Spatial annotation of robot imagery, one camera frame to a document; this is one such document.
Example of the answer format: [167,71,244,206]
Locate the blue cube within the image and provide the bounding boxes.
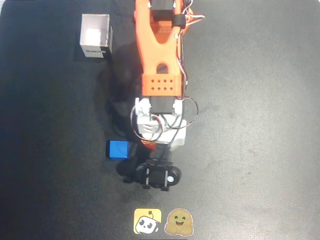
[109,140,131,161]

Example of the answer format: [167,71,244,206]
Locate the yellow robot sticker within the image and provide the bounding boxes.
[133,208,163,235]

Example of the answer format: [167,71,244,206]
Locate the black table mat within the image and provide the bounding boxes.
[0,0,320,240]

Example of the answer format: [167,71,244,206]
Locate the hugging face emoji sticker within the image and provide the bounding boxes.
[164,208,194,236]

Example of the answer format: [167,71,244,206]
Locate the white cardboard box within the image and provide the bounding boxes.
[79,13,114,59]

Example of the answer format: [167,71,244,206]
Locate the black camera cable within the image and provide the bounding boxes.
[129,34,185,163]

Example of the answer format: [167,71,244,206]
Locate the black gripper-mounted camera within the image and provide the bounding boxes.
[134,157,181,192]

